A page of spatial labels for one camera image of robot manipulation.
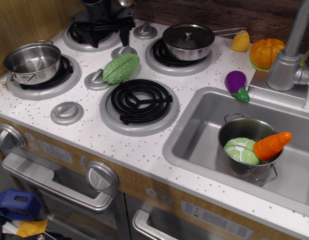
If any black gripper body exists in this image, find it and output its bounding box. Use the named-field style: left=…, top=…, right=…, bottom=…
left=70, top=0, right=135, bottom=27

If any steel pot in sink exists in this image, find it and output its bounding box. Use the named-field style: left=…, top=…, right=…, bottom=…
left=215, top=113, right=283, bottom=187

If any blue clamp tool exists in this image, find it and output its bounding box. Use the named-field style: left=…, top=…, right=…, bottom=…
left=0, top=189, right=41, bottom=221

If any toy green cabbage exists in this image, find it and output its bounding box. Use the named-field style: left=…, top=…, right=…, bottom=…
left=223, top=137, right=261, bottom=165

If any steel pot on left burner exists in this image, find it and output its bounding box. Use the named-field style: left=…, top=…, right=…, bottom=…
left=3, top=40, right=62, bottom=85

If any silver oven door handle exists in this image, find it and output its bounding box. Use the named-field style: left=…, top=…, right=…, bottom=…
left=2, top=153, right=113, bottom=212

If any toy orange pumpkin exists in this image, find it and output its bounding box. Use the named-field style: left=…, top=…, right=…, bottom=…
left=249, top=38, right=286, bottom=69

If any silver oven dial left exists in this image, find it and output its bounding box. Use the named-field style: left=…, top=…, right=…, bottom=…
left=0, top=123, right=27, bottom=151

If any hanging silver utensil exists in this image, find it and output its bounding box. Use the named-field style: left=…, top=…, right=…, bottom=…
left=118, top=0, right=137, bottom=8

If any black burner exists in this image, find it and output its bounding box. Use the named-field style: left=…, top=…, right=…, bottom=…
left=145, top=38, right=213, bottom=77
left=99, top=79, right=179, bottom=137
left=6, top=54, right=81, bottom=100
left=62, top=24, right=121, bottom=53

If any silver stove knob upper middle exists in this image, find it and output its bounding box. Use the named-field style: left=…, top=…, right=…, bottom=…
left=111, top=45, right=138, bottom=60

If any toy orange carrot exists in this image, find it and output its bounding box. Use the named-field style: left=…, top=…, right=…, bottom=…
left=253, top=131, right=292, bottom=161

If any back right black burner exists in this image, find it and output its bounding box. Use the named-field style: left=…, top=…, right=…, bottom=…
left=145, top=38, right=213, bottom=77

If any silver oven dial right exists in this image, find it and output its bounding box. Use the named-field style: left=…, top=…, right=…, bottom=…
left=86, top=161, right=119, bottom=192

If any toy yellow corn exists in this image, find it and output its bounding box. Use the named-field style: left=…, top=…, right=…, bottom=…
left=231, top=29, right=250, bottom=52

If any steel pan with lid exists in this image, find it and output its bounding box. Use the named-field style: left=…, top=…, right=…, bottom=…
left=162, top=23, right=248, bottom=61

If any silver sink basin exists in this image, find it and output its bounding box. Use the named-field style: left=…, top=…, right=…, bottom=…
left=163, top=87, right=309, bottom=216

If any silver stove knob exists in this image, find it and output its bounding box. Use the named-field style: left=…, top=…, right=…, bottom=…
left=84, top=69, right=112, bottom=91
left=50, top=101, right=84, bottom=126
left=111, top=45, right=138, bottom=60
left=133, top=21, right=158, bottom=40

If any left front black burner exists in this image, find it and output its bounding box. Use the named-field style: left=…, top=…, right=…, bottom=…
left=6, top=54, right=81, bottom=100

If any silver faucet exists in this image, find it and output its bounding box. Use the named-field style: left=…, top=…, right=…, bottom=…
left=247, top=0, right=309, bottom=109

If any silver stove knob front left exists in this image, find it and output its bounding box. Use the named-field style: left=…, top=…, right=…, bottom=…
left=50, top=101, right=84, bottom=126

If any back left black burner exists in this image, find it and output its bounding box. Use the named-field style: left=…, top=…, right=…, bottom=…
left=62, top=24, right=121, bottom=53

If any silver oven dial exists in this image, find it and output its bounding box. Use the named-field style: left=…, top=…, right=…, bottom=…
left=86, top=161, right=119, bottom=192
left=0, top=123, right=27, bottom=151

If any yellow cloth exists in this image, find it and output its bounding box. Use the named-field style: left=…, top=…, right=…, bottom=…
left=16, top=219, right=48, bottom=238

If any silver dishwasher door handle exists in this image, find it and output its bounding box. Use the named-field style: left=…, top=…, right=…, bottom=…
left=132, top=209, right=176, bottom=240

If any toy purple eggplant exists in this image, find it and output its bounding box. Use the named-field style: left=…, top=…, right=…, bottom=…
left=224, top=70, right=250, bottom=103

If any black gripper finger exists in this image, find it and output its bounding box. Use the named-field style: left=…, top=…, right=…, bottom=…
left=119, top=24, right=131, bottom=47
left=78, top=22, right=99, bottom=48

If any silver stove knob back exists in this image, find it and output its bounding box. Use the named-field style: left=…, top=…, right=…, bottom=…
left=133, top=21, right=158, bottom=40

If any green bumpy toy squash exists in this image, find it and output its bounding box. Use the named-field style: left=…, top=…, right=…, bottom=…
left=102, top=53, right=140, bottom=85

